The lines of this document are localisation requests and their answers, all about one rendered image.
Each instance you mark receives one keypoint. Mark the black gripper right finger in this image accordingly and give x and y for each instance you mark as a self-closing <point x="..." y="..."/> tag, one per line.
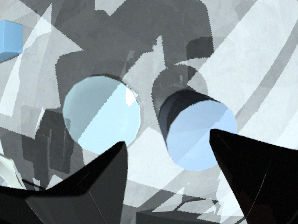
<point x="262" y="176"/>

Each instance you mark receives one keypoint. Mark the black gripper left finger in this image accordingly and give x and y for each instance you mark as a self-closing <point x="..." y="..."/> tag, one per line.
<point x="93" y="195"/>

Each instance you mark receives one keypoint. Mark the light blue block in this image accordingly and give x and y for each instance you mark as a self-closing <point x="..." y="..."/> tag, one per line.
<point x="11" y="39"/>

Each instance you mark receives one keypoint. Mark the white balance beam with square pans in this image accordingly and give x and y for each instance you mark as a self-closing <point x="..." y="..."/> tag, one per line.
<point x="9" y="173"/>

